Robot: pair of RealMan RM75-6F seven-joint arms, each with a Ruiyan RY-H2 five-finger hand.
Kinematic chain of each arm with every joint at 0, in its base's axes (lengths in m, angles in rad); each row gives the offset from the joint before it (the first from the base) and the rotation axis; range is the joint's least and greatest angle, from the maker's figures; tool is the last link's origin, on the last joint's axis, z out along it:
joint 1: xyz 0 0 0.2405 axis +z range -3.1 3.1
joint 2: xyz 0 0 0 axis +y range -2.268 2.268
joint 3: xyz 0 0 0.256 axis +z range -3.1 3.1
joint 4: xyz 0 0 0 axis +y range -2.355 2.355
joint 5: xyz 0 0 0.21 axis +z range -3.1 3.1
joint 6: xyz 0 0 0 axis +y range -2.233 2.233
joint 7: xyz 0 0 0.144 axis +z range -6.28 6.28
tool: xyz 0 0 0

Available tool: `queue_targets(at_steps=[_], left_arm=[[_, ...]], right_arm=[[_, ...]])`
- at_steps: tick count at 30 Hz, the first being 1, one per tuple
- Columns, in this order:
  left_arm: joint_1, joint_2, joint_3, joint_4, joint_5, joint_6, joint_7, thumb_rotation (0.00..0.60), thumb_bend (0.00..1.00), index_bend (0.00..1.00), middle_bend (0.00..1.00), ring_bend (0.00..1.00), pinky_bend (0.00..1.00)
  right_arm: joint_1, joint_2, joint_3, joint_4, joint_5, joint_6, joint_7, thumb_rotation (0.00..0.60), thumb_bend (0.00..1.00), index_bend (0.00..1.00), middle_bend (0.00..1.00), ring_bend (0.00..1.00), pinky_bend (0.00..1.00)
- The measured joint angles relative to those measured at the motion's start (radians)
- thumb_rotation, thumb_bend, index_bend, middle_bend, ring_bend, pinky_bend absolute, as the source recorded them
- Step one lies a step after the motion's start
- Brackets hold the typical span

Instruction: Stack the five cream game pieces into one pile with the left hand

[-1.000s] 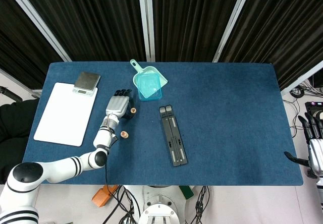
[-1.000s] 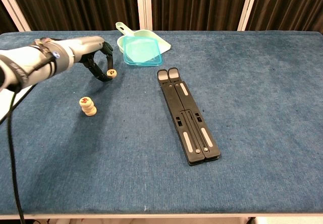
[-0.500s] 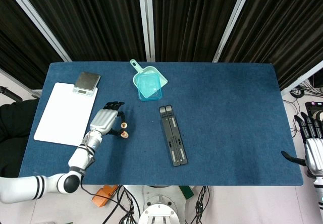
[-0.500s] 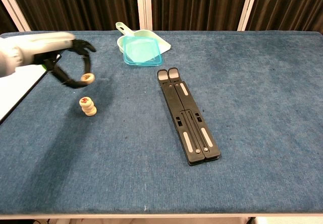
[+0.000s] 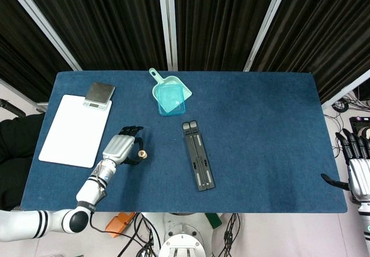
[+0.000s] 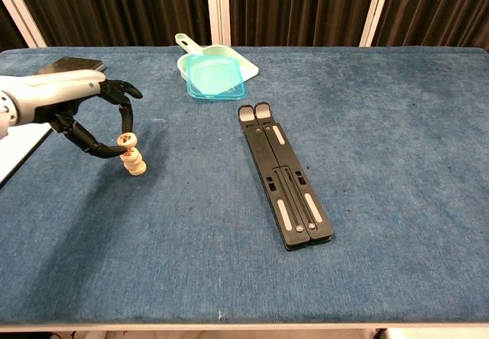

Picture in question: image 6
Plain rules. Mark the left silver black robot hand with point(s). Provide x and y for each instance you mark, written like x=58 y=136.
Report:
x=53 y=94

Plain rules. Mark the round cream chess piece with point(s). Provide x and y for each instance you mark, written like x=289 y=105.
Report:
x=128 y=139
x=132 y=152
x=134 y=158
x=138 y=172
x=136 y=164

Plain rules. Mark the silver digital kitchen scale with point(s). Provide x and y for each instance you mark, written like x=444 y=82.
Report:
x=72 y=64

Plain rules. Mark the white rectangular board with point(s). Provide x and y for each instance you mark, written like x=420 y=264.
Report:
x=15 y=152

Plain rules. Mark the black pleated curtain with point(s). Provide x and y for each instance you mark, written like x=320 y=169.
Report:
x=9 y=30
x=439 y=7
x=298 y=7
x=114 y=7

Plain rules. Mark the teal transparent plastic container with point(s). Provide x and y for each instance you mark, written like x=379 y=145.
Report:
x=214 y=79

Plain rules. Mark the light green plastic dustpan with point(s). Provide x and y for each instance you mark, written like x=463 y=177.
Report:
x=250 y=70

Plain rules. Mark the black folding laptop stand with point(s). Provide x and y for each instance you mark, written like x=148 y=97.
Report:
x=267 y=155

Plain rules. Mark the blue tablecloth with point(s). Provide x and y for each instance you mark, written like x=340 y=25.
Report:
x=382 y=163

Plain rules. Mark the white frame post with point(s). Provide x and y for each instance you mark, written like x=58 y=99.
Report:
x=21 y=14
x=376 y=10
x=217 y=7

